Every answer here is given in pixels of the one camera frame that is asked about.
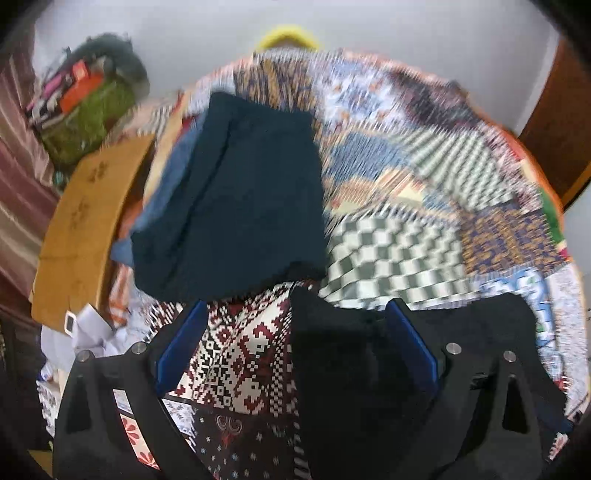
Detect black pants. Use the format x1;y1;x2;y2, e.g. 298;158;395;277
288;281;573;480

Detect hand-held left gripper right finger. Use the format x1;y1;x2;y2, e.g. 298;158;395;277
385;298;543;480

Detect white crumpled cloth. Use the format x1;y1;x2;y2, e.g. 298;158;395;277
41;305;125;365

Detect folded dark teal pants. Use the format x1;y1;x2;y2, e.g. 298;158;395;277
131;92;329;303

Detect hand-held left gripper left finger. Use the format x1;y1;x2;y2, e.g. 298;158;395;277
53;300;218;480

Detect striped pink curtain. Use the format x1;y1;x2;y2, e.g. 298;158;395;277
0;28;61;315

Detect folded blue jeans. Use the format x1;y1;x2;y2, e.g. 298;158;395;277
111;134;204;266

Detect wooden lap desk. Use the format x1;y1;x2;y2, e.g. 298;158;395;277
30;134;155;330

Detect patchwork printed blanket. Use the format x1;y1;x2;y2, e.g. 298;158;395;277
37;46;585;480

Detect orange box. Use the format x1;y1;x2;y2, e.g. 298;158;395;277
60;74;105;112

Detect yellow foam tube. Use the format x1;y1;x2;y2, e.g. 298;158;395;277
255;25;321;52

